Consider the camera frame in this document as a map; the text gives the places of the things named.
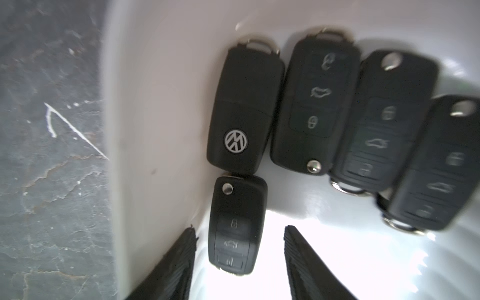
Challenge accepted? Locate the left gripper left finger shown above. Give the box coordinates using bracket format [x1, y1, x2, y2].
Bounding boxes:
[127, 227, 198, 300]

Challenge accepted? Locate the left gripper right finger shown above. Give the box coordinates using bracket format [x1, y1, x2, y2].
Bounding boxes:
[284, 225, 356, 300]

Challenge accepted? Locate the black car key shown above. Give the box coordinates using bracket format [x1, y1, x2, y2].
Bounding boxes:
[208, 175, 268, 276]
[377, 95, 480, 235]
[329, 49, 440, 197]
[270, 27, 361, 176]
[206, 36, 285, 175]

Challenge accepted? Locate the white storage box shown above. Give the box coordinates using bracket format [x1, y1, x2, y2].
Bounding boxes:
[101, 1, 480, 300]

